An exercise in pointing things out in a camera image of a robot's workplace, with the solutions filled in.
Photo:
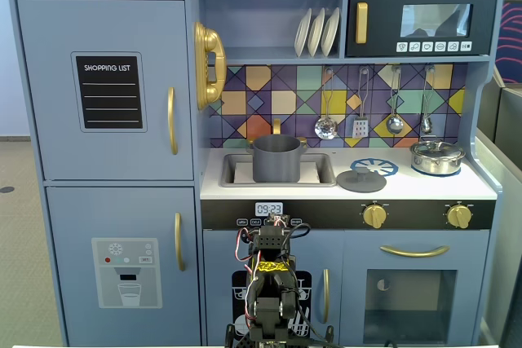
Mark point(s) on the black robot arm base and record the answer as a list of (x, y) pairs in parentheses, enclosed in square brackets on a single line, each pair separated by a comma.
[(240, 336)]

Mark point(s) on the blue toy fridge door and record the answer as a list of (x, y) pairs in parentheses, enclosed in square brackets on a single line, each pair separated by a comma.
[(49, 79)]

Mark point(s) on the steel ladle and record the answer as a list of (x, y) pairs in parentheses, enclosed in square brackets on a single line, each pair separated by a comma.
[(395, 124)]

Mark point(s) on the gold toy telephone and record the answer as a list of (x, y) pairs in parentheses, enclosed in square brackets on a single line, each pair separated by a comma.
[(212, 42)]

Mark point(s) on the black shopping list board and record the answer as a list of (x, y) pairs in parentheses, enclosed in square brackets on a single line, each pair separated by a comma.
[(94, 75)]

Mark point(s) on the steel slotted spatula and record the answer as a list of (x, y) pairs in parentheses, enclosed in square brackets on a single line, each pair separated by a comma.
[(360, 129)]

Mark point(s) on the gray ice dispenser sticker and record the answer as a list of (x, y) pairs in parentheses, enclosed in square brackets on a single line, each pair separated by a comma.
[(106, 283)]

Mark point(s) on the blue dishwasher door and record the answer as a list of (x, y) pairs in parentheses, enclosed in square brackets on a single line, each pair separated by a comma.
[(220, 250)]

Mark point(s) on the gray desk divider panel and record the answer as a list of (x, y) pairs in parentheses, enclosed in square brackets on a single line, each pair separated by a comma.
[(489, 221)]

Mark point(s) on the gold stove knob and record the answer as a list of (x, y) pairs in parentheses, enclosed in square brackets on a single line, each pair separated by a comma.
[(459, 215), (375, 215)]

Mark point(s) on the white toy plate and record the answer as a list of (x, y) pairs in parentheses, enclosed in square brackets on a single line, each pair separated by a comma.
[(316, 34), (302, 34), (330, 32)]

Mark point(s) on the gray plastic pot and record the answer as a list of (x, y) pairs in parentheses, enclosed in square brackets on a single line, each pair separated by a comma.
[(277, 164)]

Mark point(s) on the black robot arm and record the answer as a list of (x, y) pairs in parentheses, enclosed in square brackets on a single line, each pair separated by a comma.
[(275, 242)]

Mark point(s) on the blue toy freezer door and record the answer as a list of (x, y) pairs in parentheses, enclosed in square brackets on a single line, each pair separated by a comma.
[(73, 221)]

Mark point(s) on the gold toy faucet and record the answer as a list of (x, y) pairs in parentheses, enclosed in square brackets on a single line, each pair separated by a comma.
[(277, 126)]

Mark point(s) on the black control panel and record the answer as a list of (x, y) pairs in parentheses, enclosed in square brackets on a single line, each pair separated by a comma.
[(416, 215)]

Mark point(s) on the gray toy sink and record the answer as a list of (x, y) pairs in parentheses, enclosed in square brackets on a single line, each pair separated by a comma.
[(326, 168)]

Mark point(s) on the black toy microwave door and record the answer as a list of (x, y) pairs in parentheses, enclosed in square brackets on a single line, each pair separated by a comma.
[(385, 10)]

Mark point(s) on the blue oven door with window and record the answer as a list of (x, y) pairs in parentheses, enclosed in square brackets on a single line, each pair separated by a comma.
[(355, 303)]

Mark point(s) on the digital clock display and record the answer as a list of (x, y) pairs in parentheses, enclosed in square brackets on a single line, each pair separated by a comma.
[(269, 209)]

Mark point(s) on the gray round lid with knob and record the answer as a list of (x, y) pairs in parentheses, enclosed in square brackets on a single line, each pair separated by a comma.
[(359, 185)]

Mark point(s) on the black dishwasher sticker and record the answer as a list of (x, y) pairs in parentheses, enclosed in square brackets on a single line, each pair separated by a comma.
[(238, 283)]

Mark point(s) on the steel pot with lid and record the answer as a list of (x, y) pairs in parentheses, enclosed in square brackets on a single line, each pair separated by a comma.
[(436, 160)]

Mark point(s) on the small steel spoon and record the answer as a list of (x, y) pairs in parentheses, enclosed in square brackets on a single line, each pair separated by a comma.
[(426, 124)]

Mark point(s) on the steel slotted skimmer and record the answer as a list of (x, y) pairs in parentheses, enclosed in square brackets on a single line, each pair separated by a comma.
[(326, 128)]

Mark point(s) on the black floor disc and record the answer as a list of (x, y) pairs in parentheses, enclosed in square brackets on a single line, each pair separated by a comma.
[(6, 189)]

